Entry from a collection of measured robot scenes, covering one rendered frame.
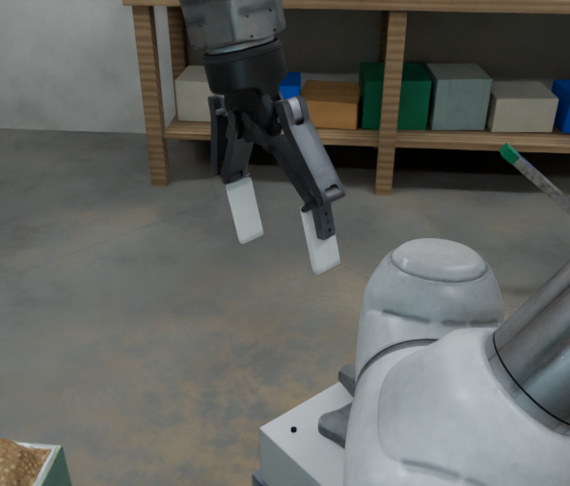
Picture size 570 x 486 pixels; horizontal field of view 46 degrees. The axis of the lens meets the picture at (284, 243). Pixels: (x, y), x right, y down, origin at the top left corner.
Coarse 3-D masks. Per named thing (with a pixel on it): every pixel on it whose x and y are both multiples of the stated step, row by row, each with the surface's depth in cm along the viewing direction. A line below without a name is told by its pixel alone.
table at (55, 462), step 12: (24, 444) 58; (36, 444) 58; (48, 444) 58; (48, 456) 57; (60, 456) 57; (48, 468) 56; (60, 468) 57; (36, 480) 54; (48, 480) 55; (60, 480) 58
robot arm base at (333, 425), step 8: (344, 368) 92; (352, 368) 92; (344, 376) 91; (352, 376) 90; (344, 384) 92; (352, 384) 90; (352, 392) 91; (344, 408) 87; (328, 416) 86; (336, 416) 86; (344, 416) 85; (320, 424) 85; (328, 424) 85; (336, 424) 84; (344, 424) 84; (320, 432) 85; (328, 432) 84; (336, 432) 84; (344, 432) 83; (336, 440) 84; (344, 440) 83; (344, 448) 83
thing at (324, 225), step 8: (328, 192) 58; (336, 192) 58; (336, 200) 59; (320, 208) 60; (328, 208) 60; (312, 216) 61; (320, 216) 60; (328, 216) 61; (320, 224) 60; (328, 224) 61; (320, 232) 61; (328, 232) 61
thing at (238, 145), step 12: (228, 120) 64; (240, 120) 64; (228, 132) 66; (228, 144) 68; (240, 144) 67; (252, 144) 69; (228, 156) 69; (240, 156) 69; (228, 168) 70; (240, 168) 71; (228, 180) 72
